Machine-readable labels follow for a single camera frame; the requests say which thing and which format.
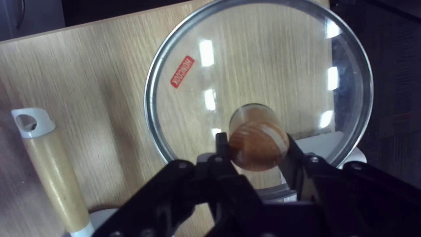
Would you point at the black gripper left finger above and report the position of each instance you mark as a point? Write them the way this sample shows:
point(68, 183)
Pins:
point(184, 198)

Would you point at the glass lid with wooden knob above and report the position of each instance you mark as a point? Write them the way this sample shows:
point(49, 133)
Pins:
point(263, 66)

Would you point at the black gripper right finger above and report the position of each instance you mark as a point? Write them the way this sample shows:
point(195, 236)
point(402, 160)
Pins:
point(350, 198)

